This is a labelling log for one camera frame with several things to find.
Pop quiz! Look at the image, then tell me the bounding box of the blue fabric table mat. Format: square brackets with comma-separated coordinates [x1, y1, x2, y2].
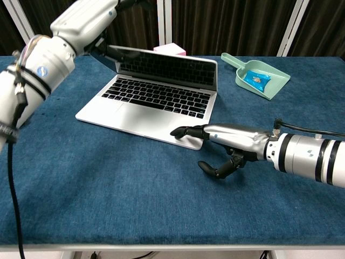
[0, 54, 345, 246]

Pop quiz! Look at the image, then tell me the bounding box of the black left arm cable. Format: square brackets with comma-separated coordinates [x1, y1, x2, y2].
[5, 50, 28, 259]

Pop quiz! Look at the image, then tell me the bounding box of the green plastic dustpan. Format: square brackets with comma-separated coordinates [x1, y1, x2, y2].
[220, 52, 292, 101]

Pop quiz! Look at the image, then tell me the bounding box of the pink cube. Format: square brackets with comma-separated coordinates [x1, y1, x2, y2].
[153, 42, 187, 57]

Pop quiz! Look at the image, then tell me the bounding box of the blue snack packet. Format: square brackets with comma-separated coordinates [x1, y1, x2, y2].
[244, 69, 272, 91]

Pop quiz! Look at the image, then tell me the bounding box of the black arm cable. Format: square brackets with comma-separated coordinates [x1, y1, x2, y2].
[273, 118, 345, 138]
[5, 50, 28, 259]

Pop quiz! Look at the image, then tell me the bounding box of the silver laptop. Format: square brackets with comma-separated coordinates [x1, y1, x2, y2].
[75, 44, 219, 151]

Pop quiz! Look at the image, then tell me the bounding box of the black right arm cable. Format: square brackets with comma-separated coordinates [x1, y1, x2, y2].
[273, 118, 345, 138]

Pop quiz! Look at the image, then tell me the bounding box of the black pleated curtain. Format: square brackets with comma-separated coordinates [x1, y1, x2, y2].
[0, 0, 24, 56]
[15, 0, 160, 56]
[289, 0, 345, 59]
[171, 0, 300, 57]

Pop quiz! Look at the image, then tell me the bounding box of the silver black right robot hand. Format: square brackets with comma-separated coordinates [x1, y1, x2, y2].
[170, 123, 271, 180]

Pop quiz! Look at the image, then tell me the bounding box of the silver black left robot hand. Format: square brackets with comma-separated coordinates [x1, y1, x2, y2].
[50, 0, 152, 63]

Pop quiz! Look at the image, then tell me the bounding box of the white partition post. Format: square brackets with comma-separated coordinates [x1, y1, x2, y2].
[277, 0, 310, 57]
[3, 0, 32, 46]
[156, 0, 173, 47]

